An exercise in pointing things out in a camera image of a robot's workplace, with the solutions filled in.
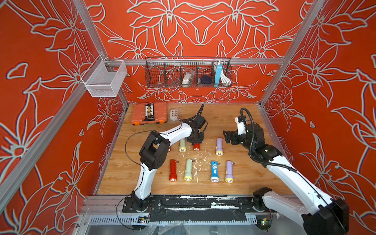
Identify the purple flashlight back row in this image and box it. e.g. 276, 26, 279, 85
215, 138, 224, 156

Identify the red flashlight front row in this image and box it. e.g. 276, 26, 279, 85
169, 159, 178, 182

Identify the orange tool case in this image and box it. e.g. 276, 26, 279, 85
131, 102, 167, 126

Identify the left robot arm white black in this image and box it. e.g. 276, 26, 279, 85
130, 104, 208, 212

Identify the black card on case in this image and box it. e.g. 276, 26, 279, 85
145, 103, 155, 119

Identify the purple flashlight row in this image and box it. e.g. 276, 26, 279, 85
225, 161, 234, 183
215, 138, 224, 156

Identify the white cable in basket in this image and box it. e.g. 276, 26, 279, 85
220, 68, 232, 86

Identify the red flashlight row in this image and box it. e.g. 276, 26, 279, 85
193, 143, 201, 151
169, 159, 178, 182

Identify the clear plastic wall bin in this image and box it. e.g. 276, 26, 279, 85
82, 60, 128, 98

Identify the light blue box in basket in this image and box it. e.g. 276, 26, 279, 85
213, 62, 222, 87

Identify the white button box in bag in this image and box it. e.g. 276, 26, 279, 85
169, 109, 179, 122

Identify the blue flashlight front row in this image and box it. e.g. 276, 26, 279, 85
211, 161, 219, 183

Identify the red flashlight back row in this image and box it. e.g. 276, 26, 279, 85
193, 143, 201, 151

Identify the green flashlight front row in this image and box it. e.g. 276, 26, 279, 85
184, 159, 193, 181

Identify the dark blue round item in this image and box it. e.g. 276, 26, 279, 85
200, 75, 212, 86

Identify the white bagged item in basket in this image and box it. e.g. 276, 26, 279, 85
182, 71, 195, 88

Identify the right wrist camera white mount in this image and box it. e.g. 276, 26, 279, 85
235, 116, 247, 136

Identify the black wire wall basket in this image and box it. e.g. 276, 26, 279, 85
145, 56, 233, 88

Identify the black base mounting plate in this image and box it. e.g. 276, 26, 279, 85
120, 195, 277, 224

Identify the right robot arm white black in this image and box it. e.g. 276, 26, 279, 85
223, 108, 350, 235

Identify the purple flashlight front row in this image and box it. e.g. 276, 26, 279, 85
225, 161, 234, 183

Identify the cream flashlight back row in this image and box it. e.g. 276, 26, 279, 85
179, 138, 187, 152

